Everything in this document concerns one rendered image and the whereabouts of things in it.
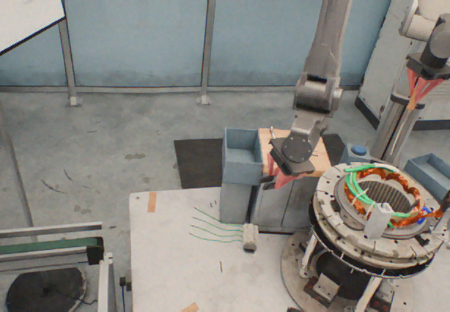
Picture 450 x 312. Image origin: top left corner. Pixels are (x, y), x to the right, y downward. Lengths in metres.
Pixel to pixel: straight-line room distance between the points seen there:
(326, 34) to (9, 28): 0.87
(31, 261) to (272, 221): 0.73
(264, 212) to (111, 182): 1.51
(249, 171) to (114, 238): 1.30
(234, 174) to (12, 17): 0.74
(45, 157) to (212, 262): 1.84
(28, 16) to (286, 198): 0.91
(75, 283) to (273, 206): 1.20
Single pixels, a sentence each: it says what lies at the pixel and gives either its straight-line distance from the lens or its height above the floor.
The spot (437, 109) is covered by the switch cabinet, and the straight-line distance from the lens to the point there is 3.72.
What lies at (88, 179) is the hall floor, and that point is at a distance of 2.68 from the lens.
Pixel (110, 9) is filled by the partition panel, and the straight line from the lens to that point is 3.06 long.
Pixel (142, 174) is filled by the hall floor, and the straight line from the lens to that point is 2.68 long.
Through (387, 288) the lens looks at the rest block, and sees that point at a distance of 1.29.
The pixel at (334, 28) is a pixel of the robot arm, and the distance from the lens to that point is 0.78.
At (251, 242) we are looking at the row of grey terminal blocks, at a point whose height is 0.82.
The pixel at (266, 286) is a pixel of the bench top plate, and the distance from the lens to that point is 1.24.
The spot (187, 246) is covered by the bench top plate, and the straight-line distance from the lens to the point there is 1.29.
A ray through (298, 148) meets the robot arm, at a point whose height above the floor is 1.35.
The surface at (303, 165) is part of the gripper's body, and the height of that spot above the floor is 1.25.
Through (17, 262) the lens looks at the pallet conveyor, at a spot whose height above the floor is 0.72.
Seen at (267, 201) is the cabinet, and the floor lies 0.92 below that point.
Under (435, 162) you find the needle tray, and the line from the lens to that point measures 1.45.
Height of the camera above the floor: 1.79
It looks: 38 degrees down
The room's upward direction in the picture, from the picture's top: 9 degrees clockwise
